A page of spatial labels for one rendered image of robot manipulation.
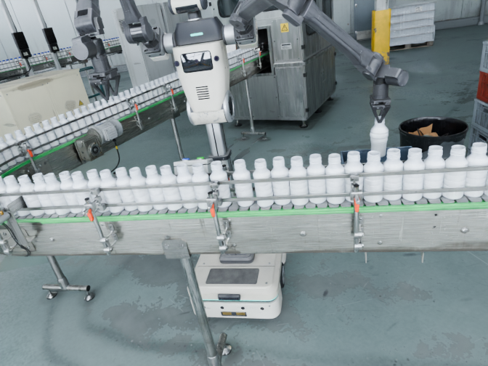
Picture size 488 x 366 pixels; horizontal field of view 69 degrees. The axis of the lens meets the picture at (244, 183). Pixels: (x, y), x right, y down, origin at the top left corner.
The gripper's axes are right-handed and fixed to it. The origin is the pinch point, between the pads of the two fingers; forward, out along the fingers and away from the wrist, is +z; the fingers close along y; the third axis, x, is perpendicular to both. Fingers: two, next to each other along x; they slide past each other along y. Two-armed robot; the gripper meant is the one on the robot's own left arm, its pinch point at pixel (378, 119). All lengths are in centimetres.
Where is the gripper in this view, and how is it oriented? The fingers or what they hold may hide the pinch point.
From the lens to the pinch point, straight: 154.3
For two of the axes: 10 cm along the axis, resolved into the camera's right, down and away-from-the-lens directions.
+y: 1.7, -4.6, 8.7
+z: 1.1, 8.9, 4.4
